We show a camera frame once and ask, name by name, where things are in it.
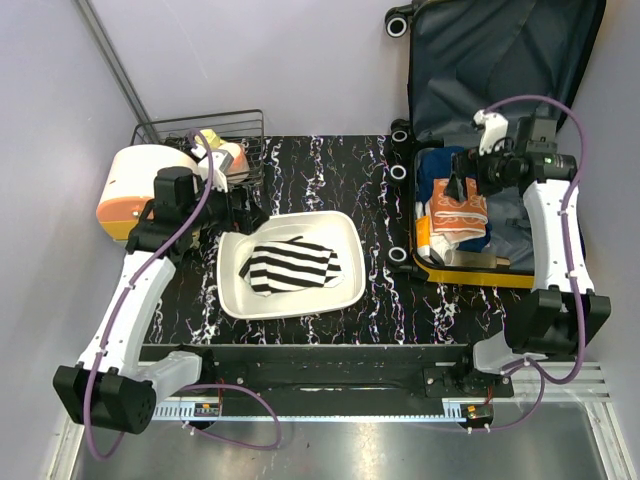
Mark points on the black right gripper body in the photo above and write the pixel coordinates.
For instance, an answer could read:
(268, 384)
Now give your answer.
(491, 170)

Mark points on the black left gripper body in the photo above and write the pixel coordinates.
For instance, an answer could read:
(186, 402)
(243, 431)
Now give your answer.
(217, 211)

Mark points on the orange white patterned towel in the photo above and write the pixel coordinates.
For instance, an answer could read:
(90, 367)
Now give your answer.
(451, 216)

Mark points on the navy blue garment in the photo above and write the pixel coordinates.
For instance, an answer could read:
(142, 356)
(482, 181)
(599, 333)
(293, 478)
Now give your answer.
(435, 164)

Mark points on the black white striped garment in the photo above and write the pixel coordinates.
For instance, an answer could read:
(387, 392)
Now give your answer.
(287, 266)

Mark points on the white plastic tray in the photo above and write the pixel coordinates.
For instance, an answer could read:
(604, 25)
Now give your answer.
(331, 229)

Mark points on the yellow Pikachu suitcase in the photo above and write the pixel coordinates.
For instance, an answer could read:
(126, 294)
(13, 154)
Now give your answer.
(493, 201)

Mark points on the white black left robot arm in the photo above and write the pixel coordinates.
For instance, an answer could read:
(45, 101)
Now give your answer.
(106, 387)

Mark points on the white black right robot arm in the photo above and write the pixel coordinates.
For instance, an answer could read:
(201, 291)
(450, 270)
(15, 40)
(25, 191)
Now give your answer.
(563, 311)

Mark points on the pink cup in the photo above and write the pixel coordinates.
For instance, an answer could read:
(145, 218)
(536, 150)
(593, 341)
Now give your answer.
(238, 171)

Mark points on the pink yellow drawer box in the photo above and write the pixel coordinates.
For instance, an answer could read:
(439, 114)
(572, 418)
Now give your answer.
(129, 185)

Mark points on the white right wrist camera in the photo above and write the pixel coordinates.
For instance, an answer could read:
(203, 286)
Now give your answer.
(495, 128)

